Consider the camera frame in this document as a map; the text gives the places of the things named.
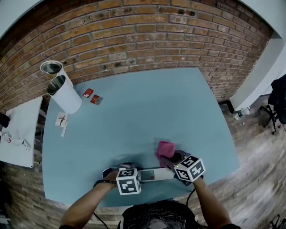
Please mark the clear plastic bottle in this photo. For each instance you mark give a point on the clear plastic bottle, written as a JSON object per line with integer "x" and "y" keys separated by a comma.
{"x": 242, "y": 112}

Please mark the black tripod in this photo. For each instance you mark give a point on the black tripod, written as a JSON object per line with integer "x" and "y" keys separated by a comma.
{"x": 276, "y": 221}

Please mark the person's left forearm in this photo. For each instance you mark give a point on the person's left forearm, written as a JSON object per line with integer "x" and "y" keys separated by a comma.
{"x": 85, "y": 201}

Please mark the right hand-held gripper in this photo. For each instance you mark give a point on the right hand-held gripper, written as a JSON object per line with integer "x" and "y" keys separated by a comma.
{"x": 190, "y": 168}

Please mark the red packet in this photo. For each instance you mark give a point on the red packet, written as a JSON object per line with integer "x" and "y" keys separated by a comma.
{"x": 88, "y": 92}
{"x": 96, "y": 99}

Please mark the pink cloth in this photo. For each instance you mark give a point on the pink cloth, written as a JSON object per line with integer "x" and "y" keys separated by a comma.
{"x": 166, "y": 150}

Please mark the white stick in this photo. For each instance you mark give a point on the white stick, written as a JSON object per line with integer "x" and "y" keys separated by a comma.
{"x": 63, "y": 129}

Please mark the white side table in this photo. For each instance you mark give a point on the white side table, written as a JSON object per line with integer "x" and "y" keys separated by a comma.
{"x": 20, "y": 125}

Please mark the white remote control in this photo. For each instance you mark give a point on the white remote control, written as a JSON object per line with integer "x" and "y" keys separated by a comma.
{"x": 156, "y": 175}

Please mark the black object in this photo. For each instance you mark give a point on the black object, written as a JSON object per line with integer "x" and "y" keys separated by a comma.
{"x": 4, "y": 120}

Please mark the person's right forearm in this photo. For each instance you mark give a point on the person's right forearm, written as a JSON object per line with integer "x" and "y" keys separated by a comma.
{"x": 210, "y": 201}

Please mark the black office chair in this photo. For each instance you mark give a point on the black office chair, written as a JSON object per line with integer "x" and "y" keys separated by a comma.
{"x": 277, "y": 103}

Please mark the white power strip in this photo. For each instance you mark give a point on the white power strip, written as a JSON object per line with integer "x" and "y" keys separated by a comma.
{"x": 25, "y": 144}

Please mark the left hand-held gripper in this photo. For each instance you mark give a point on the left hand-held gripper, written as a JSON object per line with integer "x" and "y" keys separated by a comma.
{"x": 128, "y": 182}

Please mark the white printed card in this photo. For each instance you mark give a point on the white printed card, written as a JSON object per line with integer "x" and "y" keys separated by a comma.
{"x": 60, "y": 119}

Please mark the person's left hand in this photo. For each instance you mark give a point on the person's left hand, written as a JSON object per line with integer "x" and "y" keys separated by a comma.
{"x": 111, "y": 177}

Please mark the person's black printed shirt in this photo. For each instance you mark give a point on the person's black printed shirt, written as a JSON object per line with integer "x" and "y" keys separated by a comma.
{"x": 156, "y": 215}

